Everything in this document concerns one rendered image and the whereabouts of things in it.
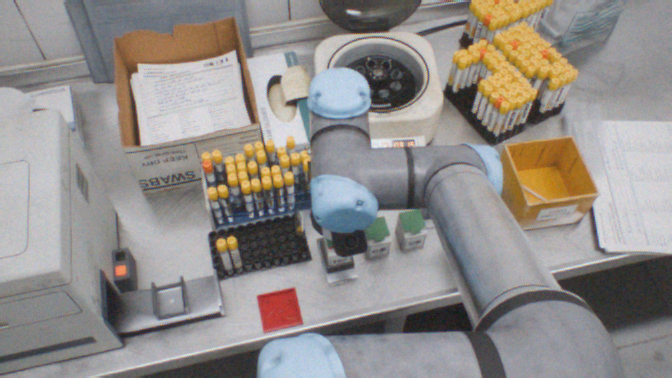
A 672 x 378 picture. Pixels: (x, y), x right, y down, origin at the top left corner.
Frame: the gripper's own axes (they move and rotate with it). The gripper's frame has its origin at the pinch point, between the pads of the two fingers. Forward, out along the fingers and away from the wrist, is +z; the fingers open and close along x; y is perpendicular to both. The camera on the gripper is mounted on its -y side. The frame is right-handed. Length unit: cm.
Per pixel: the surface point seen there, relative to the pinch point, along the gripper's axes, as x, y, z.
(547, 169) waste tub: -44.8, 10.5, 9.1
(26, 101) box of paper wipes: 51, 43, 0
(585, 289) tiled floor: -88, 14, 97
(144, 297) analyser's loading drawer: 33.2, 0.2, 6.0
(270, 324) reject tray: 13.7, -7.9, 9.8
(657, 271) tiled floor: -114, 15, 97
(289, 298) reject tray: 9.7, -4.0, 9.7
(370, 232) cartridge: -6.1, 1.9, 3.3
